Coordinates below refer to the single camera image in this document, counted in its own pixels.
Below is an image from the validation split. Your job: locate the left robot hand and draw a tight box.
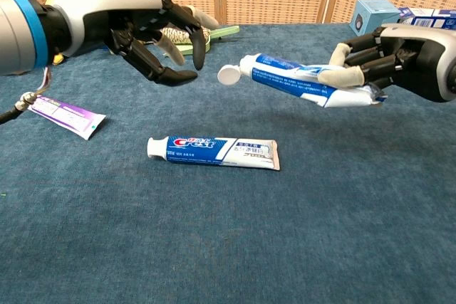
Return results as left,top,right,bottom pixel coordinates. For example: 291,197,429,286
46,0,222,87

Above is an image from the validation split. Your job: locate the blue white toothpaste tube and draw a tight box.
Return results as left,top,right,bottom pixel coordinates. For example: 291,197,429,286
217,53,388,108

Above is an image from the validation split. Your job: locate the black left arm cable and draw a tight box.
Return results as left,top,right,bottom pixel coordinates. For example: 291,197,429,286
0,65,53,125

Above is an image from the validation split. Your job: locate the purple white toothpaste tube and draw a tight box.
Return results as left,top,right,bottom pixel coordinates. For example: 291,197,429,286
31,94,107,140

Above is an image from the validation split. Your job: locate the light blue cardboard box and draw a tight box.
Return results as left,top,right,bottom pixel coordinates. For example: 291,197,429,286
348,0,402,37

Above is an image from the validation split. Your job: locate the blue white carton box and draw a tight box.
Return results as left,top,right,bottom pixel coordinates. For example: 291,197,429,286
396,6,456,31

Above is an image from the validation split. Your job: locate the light green dustpan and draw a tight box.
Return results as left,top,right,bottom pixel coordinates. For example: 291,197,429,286
163,24,241,58

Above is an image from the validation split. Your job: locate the teal table cloth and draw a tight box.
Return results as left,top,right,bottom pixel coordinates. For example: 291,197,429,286
0,22,456,304

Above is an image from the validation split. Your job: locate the beige rope bundle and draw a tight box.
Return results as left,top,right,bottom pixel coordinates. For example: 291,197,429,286
159,25,211,47

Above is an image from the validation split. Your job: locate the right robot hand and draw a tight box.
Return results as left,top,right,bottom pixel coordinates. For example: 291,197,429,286
318,23,456,103

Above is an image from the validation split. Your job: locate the blue Crest toothpaste tube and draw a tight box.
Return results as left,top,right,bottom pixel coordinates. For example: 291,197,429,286
147,135,281,172

